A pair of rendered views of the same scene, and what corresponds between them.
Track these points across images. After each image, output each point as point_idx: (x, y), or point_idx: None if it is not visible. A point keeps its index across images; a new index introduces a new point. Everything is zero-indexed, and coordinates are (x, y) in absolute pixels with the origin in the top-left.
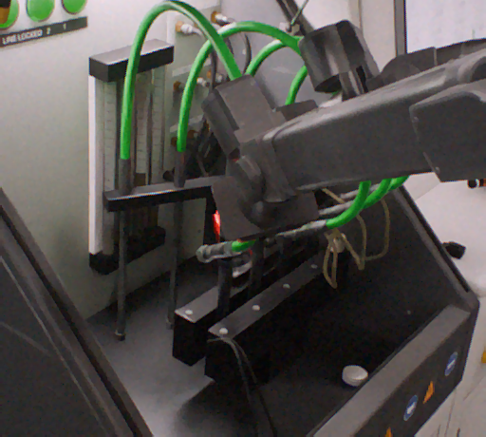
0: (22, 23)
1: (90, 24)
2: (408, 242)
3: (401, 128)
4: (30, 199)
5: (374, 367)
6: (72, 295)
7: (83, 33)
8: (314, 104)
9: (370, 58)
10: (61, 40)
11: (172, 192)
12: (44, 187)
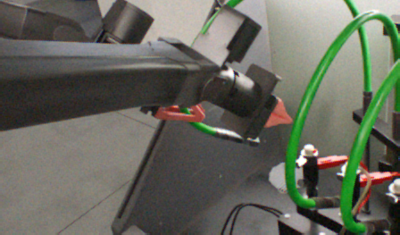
0: None
1: None
2: None
3: None
4: (340, 87)
5: None
6: (371, 170)
7: None
8: (272, 79)
9: (213, 42)
10: None
11: (383, 136)
12: (350, 85)
